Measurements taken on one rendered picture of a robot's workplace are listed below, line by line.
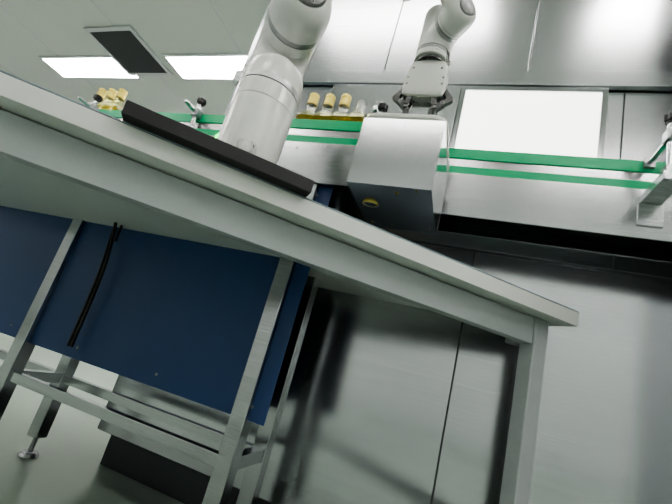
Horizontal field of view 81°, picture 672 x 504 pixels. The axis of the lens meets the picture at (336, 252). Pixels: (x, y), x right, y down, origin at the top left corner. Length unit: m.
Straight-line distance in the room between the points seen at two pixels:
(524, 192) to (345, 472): 0.86
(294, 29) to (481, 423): 1.01
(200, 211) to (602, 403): 1.02
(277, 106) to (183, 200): 0.25
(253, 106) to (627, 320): 1.03
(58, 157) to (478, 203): 0.87
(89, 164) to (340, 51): 1.26
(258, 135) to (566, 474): 1.02
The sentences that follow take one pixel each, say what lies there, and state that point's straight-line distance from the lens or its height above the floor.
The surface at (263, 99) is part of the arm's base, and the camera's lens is 0.78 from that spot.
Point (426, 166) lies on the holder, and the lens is 0.79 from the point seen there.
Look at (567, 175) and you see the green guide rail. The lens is 1.14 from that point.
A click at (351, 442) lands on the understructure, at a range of 1.19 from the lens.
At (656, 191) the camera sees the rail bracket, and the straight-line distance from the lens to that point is 1.08.
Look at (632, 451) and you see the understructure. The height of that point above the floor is 0.49.
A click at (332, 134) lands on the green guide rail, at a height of 1.09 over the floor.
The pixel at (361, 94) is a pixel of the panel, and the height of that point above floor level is 1.44.
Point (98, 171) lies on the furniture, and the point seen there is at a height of 0.68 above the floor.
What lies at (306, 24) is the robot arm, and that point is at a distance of 0.87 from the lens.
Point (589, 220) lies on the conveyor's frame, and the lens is 1.07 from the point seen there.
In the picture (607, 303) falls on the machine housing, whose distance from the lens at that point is 1.24.
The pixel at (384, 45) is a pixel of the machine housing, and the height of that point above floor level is 1.70.
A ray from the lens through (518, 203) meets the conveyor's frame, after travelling 1.06.
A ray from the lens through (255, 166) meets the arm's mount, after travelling 0.65.
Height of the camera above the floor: 0.49
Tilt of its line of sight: 16 degrees up
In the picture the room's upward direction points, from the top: 15 degrees clockwise
